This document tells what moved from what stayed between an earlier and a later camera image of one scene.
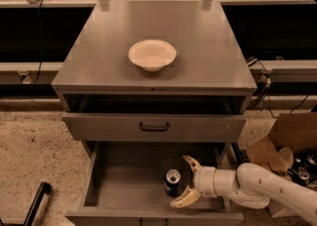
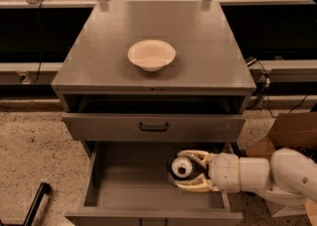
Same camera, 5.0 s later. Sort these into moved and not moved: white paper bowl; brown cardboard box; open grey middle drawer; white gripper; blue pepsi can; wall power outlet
Moved: white gripper; blue pepsi can
Not moved: white paper bowl; brown cardboard box; open grey middle drawer; wall power outlet
